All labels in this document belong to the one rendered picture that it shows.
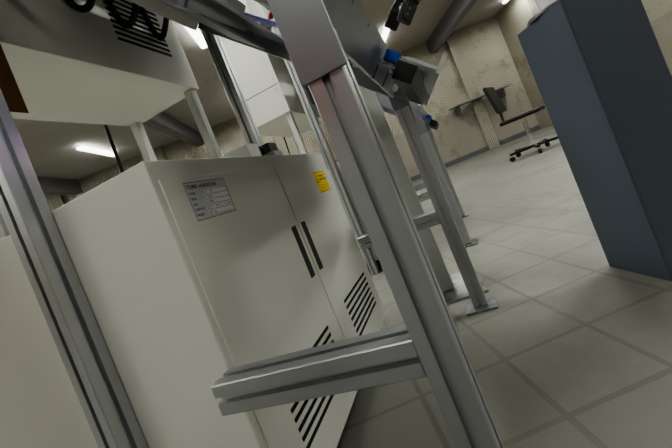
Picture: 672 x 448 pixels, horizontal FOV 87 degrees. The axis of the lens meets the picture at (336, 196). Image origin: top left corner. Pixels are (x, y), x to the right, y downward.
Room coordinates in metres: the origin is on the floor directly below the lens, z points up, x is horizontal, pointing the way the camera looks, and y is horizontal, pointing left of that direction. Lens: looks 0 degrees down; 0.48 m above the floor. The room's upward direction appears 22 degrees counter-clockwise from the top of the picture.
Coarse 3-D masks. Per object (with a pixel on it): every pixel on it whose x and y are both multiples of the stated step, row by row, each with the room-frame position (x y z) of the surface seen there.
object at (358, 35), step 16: (336, 0) 0.44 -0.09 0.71; (352, 0) 0.48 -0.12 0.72; (336, 16) 0.46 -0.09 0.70; (352, 16) 0.51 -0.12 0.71; (368, 16) 0.57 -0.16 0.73; (352, 32) 0.53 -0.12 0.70; (368, 32) 0.60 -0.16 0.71; (352, 48) 0.56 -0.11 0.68; (368, 48) 0.63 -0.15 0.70; (384, 48) 0.73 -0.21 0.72; (368, 64) 0.67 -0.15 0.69; (384, 80) 0.84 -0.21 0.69
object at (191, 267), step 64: (128, 192) 0.48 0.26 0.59; (192, 192) 0.53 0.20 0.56; (256, 192) 0.69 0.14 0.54; (320, 192) 0.99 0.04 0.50; (0, 256) 0.58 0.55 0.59; (128, 256) 0.50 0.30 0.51; (192, 256) 0.48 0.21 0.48; (256, 256) 0.61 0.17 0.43; (320, 256) 0.84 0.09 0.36; (0, 320) 0.60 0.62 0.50; (128, 320) 0.51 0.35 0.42; (192, 320) 0.48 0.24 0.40; (256, 320) 0.55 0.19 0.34; (320, 320) 0.73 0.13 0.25; (0, 384) 0.63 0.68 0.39; (64, 384) 0.57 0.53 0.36; (128, 384) 0.53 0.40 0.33; (192, 384) 0.49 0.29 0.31
